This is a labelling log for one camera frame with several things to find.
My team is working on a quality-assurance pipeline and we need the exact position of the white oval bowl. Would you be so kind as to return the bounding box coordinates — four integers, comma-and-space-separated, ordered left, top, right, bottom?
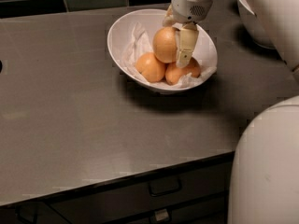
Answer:
107, 8, 219, 94

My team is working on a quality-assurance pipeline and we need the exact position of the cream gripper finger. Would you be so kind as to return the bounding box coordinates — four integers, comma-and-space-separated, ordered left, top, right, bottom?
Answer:
176, 22, 199, 68
163, 6, 176, 27

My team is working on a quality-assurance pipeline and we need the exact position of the white bowl with strawberries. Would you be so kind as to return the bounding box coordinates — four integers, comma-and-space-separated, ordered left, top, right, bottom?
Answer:
237, 0, 275, 49

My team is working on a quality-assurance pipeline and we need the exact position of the dark upper drawer front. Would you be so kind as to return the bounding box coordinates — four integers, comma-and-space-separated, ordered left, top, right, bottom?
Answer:
53, 162, 232, 224

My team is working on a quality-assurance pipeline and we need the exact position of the orange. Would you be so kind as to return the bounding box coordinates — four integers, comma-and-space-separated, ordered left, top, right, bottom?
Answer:
165, 58, 201, 85
135, 52, 166, 83
152, 27, 178, 63

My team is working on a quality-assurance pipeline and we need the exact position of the dark lower drawer front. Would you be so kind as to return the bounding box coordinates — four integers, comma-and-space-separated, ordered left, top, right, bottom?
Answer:
123, 194, 227, 224

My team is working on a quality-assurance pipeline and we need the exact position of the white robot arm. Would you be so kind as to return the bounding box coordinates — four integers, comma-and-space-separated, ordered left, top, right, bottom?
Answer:
163, 0, 299, 224

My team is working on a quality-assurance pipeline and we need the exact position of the white paper towel liner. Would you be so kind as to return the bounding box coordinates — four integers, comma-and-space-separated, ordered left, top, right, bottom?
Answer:
119, 22, 218, 93

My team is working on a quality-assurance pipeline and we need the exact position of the black drawer handle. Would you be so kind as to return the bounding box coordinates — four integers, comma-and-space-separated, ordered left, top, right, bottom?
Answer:
148, 176, 182, 197

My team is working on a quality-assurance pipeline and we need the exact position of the dark drawer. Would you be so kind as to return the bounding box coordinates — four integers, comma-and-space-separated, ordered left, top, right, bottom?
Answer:
53, 162, 232, 224
123, 194, 227, 224

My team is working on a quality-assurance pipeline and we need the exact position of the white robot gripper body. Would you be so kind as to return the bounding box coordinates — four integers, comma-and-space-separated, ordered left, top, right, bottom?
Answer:
171, 0, 213, 23

